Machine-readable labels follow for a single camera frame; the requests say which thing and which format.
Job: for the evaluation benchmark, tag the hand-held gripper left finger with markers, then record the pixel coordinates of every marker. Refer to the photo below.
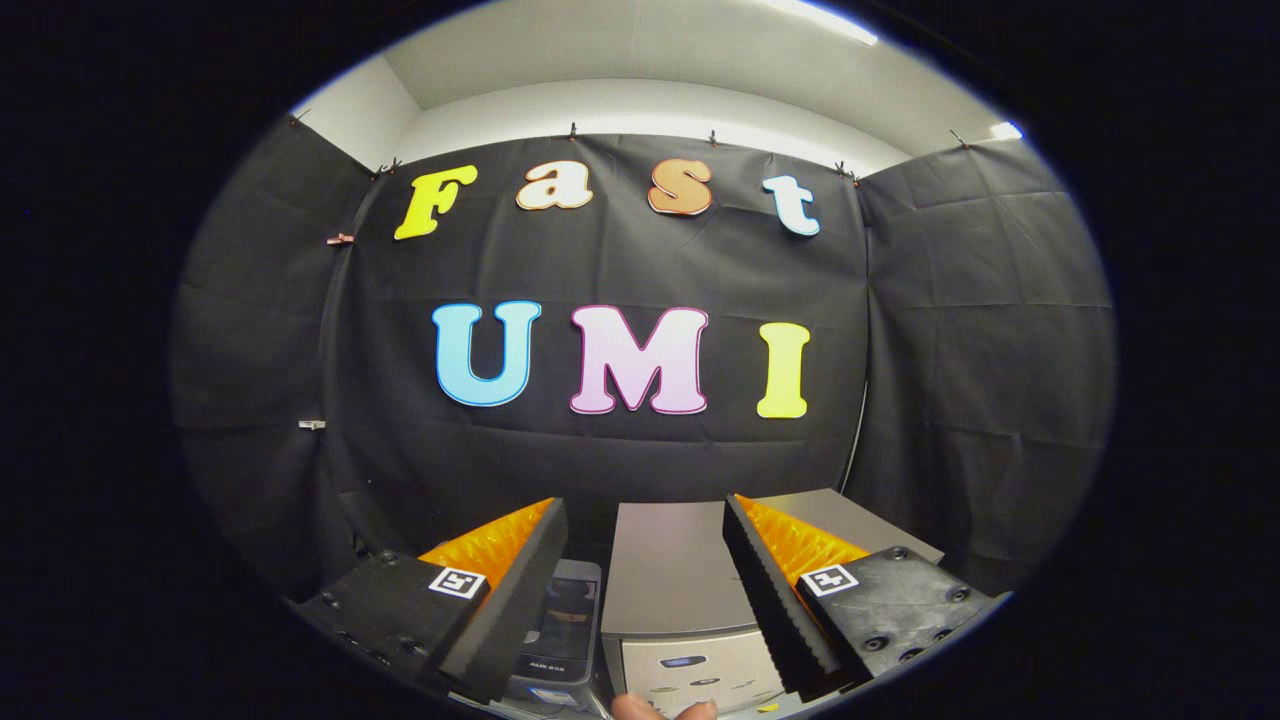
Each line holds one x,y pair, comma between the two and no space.
520,595

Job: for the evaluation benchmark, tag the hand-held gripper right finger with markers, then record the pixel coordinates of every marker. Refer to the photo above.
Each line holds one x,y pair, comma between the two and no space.
770,590

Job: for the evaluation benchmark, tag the grey top-load washing machine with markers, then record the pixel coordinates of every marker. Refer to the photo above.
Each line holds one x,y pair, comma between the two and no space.
570,620

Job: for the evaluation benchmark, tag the grey cabinet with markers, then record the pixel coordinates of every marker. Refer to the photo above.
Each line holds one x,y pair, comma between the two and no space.
670,570

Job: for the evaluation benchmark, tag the black backdrop cloth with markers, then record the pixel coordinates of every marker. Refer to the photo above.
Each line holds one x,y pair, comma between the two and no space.
620,260

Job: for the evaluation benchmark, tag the small ceiling light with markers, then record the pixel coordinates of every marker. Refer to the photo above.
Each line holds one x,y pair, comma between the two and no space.
1005,131

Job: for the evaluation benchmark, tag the long ceiling light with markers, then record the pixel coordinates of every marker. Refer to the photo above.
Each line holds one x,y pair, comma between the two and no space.
830,20

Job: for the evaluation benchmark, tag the white frame pole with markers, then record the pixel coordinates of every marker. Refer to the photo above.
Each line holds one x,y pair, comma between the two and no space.
857,440

